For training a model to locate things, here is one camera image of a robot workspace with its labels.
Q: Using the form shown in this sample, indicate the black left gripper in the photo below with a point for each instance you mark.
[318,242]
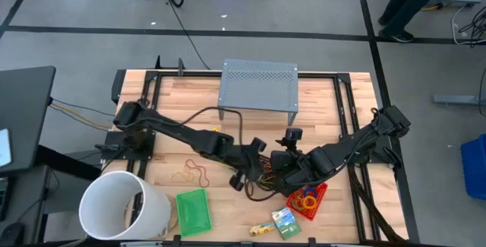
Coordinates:
[248,161]

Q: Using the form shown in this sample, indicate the red plastic basket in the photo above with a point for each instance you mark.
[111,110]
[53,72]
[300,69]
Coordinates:
[313,213]

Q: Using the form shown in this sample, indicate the blue plastic bin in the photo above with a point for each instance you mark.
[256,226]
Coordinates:
[476,167]

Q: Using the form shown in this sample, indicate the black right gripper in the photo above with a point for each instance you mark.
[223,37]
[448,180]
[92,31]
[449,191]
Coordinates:
[284,160]

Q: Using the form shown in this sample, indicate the black metal rig frame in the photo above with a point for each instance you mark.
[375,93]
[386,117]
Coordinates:
[190,73]

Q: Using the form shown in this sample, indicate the white paper sheet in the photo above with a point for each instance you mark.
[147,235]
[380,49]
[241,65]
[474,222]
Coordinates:
[4,148]

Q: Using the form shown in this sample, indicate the green blue card box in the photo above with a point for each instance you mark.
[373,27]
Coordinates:
[286,223]

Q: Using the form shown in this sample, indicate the grey desk foot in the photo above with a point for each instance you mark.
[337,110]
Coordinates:
[455,100]

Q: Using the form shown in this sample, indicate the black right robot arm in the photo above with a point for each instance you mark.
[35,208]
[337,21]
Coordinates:
[353,144]

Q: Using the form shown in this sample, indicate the dark grey side desk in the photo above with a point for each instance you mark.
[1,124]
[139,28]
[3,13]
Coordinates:
[26,106]

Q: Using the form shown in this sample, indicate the white cylindrical bucket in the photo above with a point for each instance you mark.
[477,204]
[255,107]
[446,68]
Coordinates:
[98,201]

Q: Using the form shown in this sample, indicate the grey perforated metal shelf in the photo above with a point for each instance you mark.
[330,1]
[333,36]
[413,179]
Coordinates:
[258,87]

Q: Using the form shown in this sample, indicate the dark red rubber band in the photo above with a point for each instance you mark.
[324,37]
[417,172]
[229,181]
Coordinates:
[208,180]

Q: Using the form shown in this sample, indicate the green plastic basket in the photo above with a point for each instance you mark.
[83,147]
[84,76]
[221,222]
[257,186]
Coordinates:
[193,213]

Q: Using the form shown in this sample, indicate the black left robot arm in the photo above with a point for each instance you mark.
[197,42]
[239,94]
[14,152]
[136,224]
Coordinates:
[171,129]

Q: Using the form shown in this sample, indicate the person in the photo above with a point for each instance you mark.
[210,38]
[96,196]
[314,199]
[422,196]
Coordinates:
[402,7]

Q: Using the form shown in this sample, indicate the yellow plastic packet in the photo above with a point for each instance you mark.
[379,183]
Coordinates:
[262,229]

